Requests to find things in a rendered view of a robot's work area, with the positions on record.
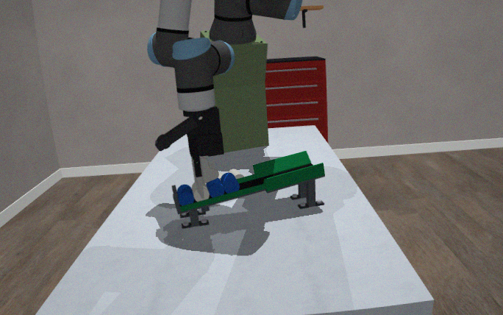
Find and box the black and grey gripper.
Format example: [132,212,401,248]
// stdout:
[183,107,224,199]

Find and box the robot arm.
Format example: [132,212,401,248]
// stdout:
[147,0,302,151]

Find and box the blue cylinder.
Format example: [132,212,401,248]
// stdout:
[221,173,240,193]
[177,184,194,206]
[206,178,224,197]

